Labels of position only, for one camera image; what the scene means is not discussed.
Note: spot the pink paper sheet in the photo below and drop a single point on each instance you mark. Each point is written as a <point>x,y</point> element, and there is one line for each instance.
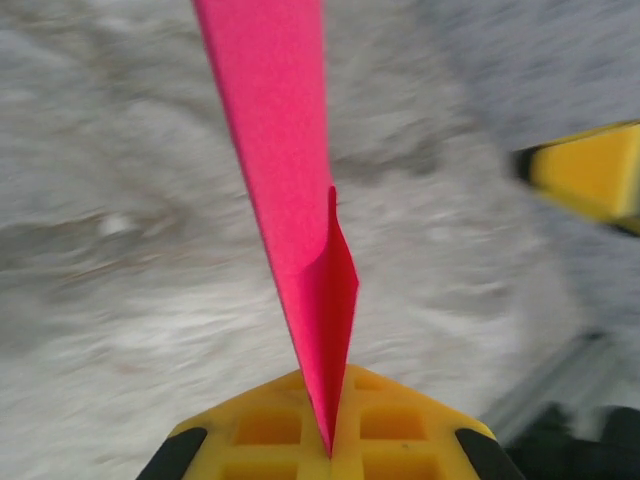
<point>275,150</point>

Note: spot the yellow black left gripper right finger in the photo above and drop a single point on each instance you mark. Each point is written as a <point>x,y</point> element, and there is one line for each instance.
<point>400,430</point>

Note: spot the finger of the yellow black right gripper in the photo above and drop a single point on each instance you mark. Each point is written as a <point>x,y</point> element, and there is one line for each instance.
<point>585,175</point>

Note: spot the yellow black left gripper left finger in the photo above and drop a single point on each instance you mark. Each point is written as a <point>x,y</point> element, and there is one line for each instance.
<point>260,435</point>

